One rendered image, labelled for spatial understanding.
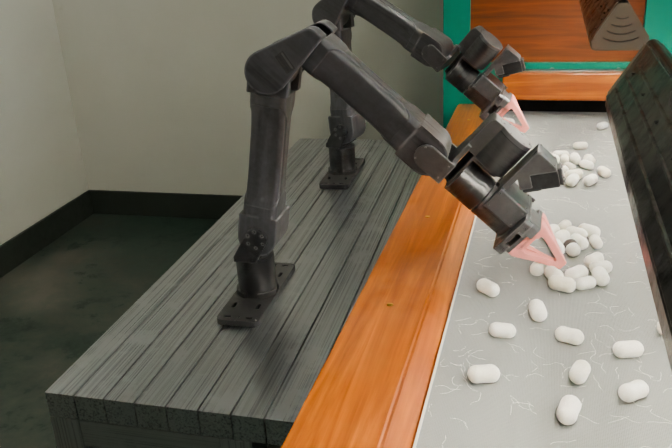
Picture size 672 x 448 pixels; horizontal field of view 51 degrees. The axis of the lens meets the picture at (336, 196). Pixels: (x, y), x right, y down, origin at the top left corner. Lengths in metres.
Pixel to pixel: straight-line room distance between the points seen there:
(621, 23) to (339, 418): 0.70
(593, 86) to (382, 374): 1.22
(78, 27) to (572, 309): 2.74
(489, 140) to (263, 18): 2.07
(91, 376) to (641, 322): 0.74
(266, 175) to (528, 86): 0.97
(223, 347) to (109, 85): 2.40
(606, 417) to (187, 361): 0.56
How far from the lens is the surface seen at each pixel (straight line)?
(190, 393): 0.98
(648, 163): 0.52
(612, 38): 1.13
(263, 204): 1.08
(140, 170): 3.40
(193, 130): 3.21
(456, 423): 0.79
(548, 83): 1.87
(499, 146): 0.99
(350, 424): 0.75
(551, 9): 1.92
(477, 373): 0.83
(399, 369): 0.82
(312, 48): 0.97
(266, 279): 1.15
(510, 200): 1.00
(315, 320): 1.11
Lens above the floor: 1.23
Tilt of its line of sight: 21 degrees down
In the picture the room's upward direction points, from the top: 3 degrees counter-clockwise
